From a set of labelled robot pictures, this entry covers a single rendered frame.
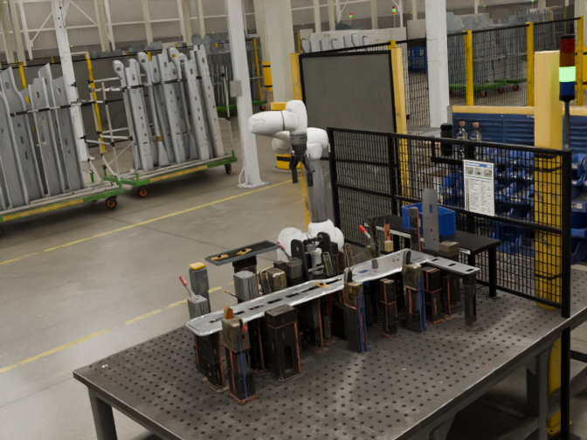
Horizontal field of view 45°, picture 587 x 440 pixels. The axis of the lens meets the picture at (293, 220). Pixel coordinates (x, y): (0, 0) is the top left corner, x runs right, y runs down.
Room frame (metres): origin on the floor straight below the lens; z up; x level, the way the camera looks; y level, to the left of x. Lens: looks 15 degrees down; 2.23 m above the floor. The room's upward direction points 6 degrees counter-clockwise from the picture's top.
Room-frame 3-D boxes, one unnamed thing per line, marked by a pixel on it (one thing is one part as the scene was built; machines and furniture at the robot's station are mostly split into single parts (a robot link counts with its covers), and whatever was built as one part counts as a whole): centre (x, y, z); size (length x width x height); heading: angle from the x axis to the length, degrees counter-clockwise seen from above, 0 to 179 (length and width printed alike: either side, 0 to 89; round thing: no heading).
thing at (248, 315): (3.27, -0.09, 1.00); 1.38 x 0.22 x 0.02; 123
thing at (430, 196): (3.67, -0.73, 1.17); 0.12 x 0.01 x 0.34; 33
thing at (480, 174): (3.75, -1.02, 1.30); 0.23 x 0.02 x 0.31; 33
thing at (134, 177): (11.24, 1.86, 0.88); 1.91 x 1.01 x 1.76; 133
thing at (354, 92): (6.17, -0.56, 1.00); 1.34 x 0.14 x 2.00; 41
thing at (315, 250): (3.51, -0.08, 0.94); 0.18 x 0.13 x 0.49; 123
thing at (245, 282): (3.25, 0.26, 0.90); 0.13 x 0.10 x 0.41; 33
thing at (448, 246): (3.57, -0.80, 0.88); 0.08 x 0.08 x 0.36; 33
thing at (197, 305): (3.11, 0.48, 0.88); 0.11 x 0.10 x 0.36; 33
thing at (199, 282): (3.30, 0.49, 0.92); 0.08 x 0.08 x 0.44; 33
